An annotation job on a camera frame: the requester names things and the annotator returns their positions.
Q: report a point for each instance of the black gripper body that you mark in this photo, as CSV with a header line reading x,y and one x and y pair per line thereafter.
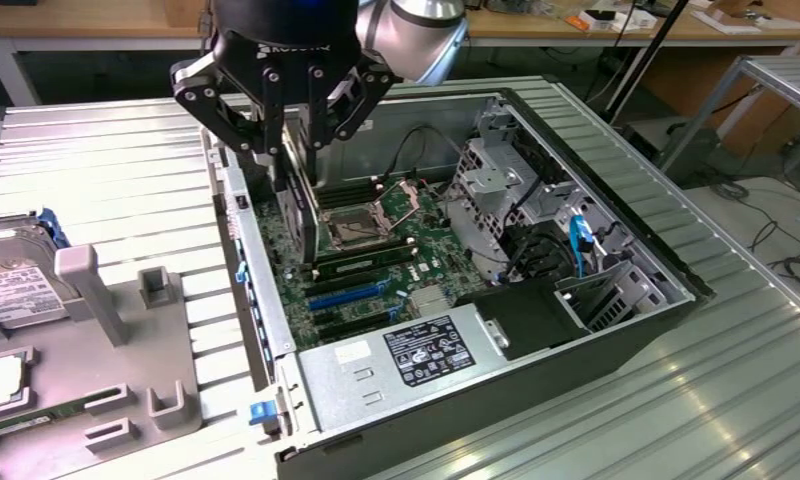
x,y
287,30

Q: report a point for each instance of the black graphics card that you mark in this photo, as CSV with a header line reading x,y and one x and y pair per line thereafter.
x,y
303,220

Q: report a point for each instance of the black RAM slot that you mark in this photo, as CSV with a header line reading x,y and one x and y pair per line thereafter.
x,y
363,242
351,197
366,247
349,185
350,191

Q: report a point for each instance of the metal socket cover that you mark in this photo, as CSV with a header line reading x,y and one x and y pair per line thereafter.
x,y
414,211

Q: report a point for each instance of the metal disk bay cage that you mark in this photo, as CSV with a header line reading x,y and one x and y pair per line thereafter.
x,y
488,180

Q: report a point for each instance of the CPU socket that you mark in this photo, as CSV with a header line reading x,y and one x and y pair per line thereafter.
x,y
354,230

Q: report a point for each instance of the wooden desk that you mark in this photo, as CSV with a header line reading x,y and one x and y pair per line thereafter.
x,y
541,32

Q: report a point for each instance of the green motherboard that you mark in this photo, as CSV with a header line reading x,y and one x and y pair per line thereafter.
x,y
441,250

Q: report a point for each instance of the orange white box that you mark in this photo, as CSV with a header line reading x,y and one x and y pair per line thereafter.
x,y
581,22

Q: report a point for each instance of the silver chipset heatsink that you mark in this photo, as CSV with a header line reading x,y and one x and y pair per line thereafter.
x,y
434,300

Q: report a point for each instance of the small black box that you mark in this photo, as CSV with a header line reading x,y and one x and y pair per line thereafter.
x,y
608,15

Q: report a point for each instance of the black pole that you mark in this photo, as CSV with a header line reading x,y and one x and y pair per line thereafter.
x,y
648,57

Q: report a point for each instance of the small white box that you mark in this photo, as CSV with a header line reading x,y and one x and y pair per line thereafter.
x,y
637,21

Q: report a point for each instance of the black floor box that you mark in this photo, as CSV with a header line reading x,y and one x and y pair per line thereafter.
x,y
681,150

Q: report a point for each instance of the brown wooden cabinet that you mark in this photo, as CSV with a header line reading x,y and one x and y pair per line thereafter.
x,y
694,85

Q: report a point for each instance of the silver perforated disk caddy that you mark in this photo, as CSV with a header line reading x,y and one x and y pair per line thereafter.
x,y
614,290

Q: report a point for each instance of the grey parts rack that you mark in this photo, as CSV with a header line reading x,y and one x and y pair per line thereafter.
x,y
74,360

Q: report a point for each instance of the grey power supply unit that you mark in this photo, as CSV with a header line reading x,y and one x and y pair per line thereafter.
x,y
347,380

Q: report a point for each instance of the flat white box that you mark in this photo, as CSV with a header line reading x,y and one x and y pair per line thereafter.
x,y
728,21

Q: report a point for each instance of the blue case latch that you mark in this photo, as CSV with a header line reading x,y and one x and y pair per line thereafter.
x,y
261,412

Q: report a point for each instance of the black open PC case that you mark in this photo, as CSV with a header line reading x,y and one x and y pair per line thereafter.
x,y
574,380

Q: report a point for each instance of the hard disk with blue bracket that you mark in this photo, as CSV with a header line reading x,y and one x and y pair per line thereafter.
x,y
7,280

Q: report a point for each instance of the aluminium frame table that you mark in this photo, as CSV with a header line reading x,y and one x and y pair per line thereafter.
x,y
788,85

